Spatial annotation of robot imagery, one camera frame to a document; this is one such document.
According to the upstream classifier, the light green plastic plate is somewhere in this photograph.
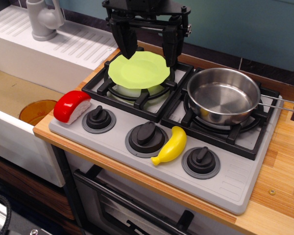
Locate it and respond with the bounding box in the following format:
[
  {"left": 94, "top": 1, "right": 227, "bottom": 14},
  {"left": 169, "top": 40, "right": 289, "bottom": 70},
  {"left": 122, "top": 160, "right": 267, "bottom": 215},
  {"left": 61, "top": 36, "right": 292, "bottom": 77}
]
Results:
[{"left": 108, "top": 51, "right": 171, "bottom": 89}]

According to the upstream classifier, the black stove knob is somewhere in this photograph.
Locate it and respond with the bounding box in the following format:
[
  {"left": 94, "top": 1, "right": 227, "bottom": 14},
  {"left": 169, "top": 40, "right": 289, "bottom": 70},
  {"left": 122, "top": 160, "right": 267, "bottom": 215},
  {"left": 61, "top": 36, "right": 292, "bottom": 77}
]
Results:
[
  {"left": 182, "top": 146, "right": 221, "bottom": 180},
  {"left": 82, "top": 105, "right": 116, "bottom": 134},
  {"left": 125, "top": 121, "right": 169, "bottom": 158}
]

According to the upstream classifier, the left black stove knob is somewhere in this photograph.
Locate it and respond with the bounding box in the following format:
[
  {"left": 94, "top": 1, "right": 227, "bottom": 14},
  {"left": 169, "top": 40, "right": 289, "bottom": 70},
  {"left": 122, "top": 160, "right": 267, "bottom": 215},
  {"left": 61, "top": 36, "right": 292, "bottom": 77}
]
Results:
[{"left": 82, "top": 105, "right": 116, "bottom": 134}]

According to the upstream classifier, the teal cabinet box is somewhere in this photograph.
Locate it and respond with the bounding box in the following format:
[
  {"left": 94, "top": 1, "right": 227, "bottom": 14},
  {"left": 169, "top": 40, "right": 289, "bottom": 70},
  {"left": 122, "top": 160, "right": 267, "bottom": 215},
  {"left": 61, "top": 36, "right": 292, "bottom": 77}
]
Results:
[{"left": 58, "top": 0, "right": 294, "bottom": 72}]

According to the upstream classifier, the orange plastic bowl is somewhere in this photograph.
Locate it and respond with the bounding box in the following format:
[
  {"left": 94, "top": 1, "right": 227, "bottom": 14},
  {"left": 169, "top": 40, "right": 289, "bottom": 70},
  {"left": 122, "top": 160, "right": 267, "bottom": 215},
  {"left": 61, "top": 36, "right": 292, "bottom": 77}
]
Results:
[{"left": 19, "top": 99, "right": 56, "bottom": 126}]

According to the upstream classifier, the stainless steel pan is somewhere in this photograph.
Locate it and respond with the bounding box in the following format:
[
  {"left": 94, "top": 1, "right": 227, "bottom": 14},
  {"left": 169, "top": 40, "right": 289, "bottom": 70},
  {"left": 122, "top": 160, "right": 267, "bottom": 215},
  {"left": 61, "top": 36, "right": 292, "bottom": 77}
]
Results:
[{"left": 187, "top": 68, "right": 294, "bottom": 126}]

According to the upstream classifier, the yellow toy banana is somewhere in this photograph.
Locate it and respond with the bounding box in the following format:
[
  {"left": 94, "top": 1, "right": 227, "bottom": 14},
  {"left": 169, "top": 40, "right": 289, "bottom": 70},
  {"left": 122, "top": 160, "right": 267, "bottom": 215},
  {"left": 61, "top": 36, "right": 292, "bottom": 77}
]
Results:
[{"left": 151, "top": 126, "right": 187, "bottom": 165}]

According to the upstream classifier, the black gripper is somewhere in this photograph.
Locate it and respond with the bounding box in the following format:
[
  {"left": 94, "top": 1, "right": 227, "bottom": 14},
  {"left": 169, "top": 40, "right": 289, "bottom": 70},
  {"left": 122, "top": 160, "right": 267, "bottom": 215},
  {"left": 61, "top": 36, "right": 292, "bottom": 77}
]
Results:
[{"left": 102, "top": 0, "right": 191, "bottom": 67}]

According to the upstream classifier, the white toy sink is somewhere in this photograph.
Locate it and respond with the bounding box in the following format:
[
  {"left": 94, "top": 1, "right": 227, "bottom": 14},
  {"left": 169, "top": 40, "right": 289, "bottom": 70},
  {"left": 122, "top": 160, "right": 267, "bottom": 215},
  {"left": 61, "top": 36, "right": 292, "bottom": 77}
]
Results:
[{"left": 0, "top": 5, "right": 117, "bottom": 187}]

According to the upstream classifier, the black braided cable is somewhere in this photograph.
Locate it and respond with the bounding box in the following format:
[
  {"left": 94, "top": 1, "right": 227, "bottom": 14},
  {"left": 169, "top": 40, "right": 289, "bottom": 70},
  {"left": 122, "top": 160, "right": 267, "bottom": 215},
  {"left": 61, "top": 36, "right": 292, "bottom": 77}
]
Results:
[{"left": 0, "top": 193, "right": 12, "bottom": 233}]

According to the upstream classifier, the right black burner grate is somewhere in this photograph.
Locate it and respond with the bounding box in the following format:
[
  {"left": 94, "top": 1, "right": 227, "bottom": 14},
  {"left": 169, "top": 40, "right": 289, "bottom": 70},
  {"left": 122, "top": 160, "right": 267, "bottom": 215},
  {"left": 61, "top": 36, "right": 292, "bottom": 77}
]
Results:
[{"left": 161, "top": 79, "right": 280, "bottom": 160}]

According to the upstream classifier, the grey toy stove top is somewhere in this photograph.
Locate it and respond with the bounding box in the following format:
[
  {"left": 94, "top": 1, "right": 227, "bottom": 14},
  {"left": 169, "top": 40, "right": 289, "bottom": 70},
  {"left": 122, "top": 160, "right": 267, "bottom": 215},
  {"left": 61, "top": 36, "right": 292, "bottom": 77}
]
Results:
[{"left": 49, "top": 98, "right": 274, "bottom": 214}]

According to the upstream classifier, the toy oven door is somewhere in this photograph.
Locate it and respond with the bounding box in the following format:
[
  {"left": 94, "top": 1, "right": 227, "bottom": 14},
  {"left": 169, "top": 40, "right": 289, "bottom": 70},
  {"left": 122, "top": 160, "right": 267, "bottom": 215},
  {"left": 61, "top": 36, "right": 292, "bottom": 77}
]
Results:
[{"left": 72, "top": 165, "right": 238, "bottom": 235}]

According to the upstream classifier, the right black stove knob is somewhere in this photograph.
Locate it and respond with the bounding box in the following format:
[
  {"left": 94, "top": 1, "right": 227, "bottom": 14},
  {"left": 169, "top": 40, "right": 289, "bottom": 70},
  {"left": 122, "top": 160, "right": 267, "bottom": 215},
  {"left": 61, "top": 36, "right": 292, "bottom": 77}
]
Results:
[{"left": 182, "top": 146, "right": 221, "bottom": 180}]

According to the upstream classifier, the middle black stove knob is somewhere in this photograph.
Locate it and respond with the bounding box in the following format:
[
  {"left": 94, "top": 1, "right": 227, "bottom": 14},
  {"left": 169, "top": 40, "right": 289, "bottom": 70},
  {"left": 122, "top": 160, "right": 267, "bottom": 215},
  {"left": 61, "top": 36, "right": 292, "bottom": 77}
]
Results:
[{"left": 125, "top": 121, "right": 169, "bottom": 158}]

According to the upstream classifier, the red white toy sushi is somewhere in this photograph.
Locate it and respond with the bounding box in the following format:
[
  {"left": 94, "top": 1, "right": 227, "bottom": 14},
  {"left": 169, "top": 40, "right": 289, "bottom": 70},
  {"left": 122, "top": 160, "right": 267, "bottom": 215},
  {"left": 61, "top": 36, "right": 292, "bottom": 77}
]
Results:
[{"left": 53, "top": 91, "right": 91, "bottom": 125}]

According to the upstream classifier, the grey toy faucet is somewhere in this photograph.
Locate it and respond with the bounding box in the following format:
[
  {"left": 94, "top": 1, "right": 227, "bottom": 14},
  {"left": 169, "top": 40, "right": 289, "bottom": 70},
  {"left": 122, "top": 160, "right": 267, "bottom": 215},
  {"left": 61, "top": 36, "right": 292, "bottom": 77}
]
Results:
[{"left": 26, "top": 0, "right": 65, "bottom": 41}]

